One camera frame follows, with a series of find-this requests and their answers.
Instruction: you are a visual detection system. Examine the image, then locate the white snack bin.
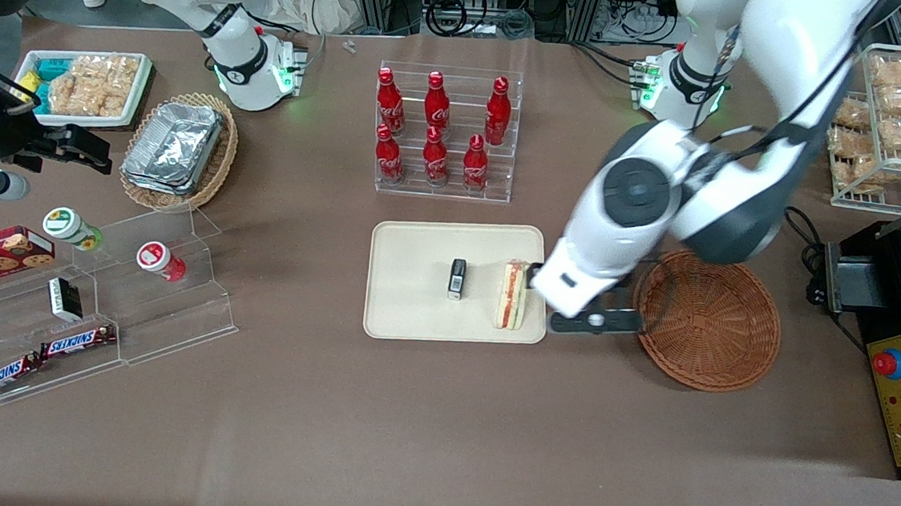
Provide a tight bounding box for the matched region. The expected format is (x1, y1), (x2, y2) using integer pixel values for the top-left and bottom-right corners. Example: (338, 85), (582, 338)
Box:
(14, 44), (154, 134)

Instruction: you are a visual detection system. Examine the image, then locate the stack of foil trays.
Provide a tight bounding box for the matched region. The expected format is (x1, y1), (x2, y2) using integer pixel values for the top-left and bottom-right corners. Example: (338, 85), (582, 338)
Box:
(122, 98), (227, 192)

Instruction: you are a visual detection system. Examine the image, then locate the oval wicker basket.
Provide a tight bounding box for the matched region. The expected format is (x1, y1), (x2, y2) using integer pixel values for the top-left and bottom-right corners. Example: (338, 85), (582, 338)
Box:
(116, 87), (244, 218)

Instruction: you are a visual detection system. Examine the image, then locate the black power cable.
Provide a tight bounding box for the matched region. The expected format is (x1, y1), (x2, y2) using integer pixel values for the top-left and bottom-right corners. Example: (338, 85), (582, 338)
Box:
(776, 205), (834, 309)

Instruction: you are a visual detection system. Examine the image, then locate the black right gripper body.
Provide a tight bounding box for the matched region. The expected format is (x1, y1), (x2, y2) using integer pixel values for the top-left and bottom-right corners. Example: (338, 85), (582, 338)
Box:
(0, 45), (75, 207)

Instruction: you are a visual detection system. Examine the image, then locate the red emergency stop button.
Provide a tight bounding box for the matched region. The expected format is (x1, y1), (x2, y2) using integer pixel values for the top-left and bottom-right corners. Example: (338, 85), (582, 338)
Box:
(872, 348), (901, 380)

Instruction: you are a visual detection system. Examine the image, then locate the snickers bar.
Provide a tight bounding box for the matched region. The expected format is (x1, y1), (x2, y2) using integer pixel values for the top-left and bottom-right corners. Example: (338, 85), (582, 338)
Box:
(38, 321), (118, 365)
(0, 350), (46, 407)

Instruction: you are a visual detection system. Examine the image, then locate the rice cracker bag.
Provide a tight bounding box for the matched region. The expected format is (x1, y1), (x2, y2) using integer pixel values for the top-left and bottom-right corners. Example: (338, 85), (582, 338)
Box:
(46, 75), (126, 121)
(67, 52), (142, 102)

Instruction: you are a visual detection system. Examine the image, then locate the green lid cup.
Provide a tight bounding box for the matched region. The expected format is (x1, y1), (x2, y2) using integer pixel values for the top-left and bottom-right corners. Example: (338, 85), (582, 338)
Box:
(41, 206), (106, 253)

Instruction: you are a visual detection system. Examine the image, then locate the red cola bottle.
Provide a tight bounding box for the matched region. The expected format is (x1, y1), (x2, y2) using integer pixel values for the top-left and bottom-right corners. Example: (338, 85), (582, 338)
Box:
(373, 67), (410, 137)
(419, 126), (454, 188)
(483, 76), (515, 148)
(372, 123), (410, 187)
(460, 132), (494, 195)
(422, 70), (455, 133)

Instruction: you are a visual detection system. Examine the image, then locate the beige plastic tray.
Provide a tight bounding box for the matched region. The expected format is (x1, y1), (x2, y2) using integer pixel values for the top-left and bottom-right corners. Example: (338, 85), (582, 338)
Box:
(362, 213), (556, 352)

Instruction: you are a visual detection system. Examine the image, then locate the grey metal appliance bracket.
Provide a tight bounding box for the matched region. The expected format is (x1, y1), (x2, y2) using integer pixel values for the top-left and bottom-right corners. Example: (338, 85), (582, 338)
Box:
(822, 238), (895, 317)

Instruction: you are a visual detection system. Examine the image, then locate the black cooking appliance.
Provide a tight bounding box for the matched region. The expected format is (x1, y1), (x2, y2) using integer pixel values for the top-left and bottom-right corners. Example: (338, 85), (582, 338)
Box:
(810, 215), (901, 482)

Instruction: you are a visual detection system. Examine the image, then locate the red lid cup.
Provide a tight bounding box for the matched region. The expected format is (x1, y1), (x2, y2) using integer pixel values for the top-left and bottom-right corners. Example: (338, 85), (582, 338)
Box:
(134, 240), (189, 284)

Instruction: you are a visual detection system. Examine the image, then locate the clear acrylic bottle rack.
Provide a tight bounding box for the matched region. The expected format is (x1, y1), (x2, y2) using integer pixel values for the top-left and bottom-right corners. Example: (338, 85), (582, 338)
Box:
(368, 59), (524, 205)

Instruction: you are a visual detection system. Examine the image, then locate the round brown wicker basket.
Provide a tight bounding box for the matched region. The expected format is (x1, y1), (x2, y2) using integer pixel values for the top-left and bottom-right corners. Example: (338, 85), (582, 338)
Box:
(626, 246), (788, 398)

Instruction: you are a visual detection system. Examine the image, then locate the coiled black cable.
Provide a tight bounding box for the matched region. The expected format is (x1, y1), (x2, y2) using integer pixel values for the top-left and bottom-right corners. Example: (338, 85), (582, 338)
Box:
(422, 0), (472, 39)

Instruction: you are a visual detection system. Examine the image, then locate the small black box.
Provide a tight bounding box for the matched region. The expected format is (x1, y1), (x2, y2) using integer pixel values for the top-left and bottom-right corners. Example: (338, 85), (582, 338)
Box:
(45, 276), (87, 324)
(447, 258), (468, 302)

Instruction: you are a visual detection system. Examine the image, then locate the triangle sandwich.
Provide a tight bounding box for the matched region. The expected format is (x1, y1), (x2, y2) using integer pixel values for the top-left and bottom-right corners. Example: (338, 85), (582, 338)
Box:
(499, 259), (531, 332)

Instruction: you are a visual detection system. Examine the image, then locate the teal snack packet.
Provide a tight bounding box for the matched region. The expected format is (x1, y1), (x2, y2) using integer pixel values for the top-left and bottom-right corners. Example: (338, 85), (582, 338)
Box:
(33, 55), (75, 84)

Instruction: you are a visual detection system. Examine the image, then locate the clear acrylic stepped display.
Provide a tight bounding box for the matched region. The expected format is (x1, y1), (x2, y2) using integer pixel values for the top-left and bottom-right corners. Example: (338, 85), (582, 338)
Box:
(0, 189), (248, 431)

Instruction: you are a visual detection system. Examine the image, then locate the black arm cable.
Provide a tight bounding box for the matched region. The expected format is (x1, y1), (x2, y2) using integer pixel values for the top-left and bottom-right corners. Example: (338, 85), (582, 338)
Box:
(651, 20), (879, 178)

